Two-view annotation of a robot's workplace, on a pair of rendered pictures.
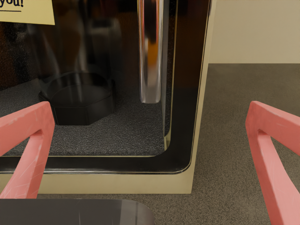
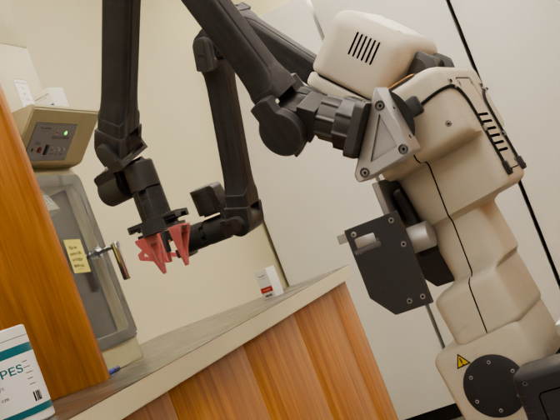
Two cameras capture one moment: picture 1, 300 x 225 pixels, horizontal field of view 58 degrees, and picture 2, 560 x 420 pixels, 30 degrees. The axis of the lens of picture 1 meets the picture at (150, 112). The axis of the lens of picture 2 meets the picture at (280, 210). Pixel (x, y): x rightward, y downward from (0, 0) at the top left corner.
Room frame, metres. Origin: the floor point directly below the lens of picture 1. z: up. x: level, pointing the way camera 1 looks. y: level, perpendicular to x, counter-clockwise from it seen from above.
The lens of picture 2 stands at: (-0.80, 2.18, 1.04)
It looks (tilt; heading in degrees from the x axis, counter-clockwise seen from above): 2 degrees up; 285
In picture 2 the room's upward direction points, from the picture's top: 21 degrees counter-clockwise
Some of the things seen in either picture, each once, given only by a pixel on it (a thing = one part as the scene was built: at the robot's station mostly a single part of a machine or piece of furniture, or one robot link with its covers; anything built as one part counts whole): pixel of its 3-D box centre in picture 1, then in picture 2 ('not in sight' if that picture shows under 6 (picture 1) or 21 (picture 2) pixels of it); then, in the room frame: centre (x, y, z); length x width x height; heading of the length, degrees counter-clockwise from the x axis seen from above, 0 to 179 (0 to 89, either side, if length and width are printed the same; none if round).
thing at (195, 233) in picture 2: not in sight; (193, 237); (-0.01, 0.00, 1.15); 0.10 x 0.07 x 0.07; 90
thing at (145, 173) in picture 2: not in sight; (139, 177); (-0.10, 0.41, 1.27); 0.07 x 0.06 x 0.07; 154
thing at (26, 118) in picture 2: not in sight; (53, 137); (0.17, 0.11, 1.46); 0.32 x 0.12 x 0.10; 90
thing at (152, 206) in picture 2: not in sight; (153, 207); (-0.11, 0.41, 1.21); 0.10 x 0.07 x 0.07; 1
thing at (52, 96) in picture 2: not in sight; (52, 104); (0.17, 0.06, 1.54); 0.05 x 0.05 x 0.06; 79
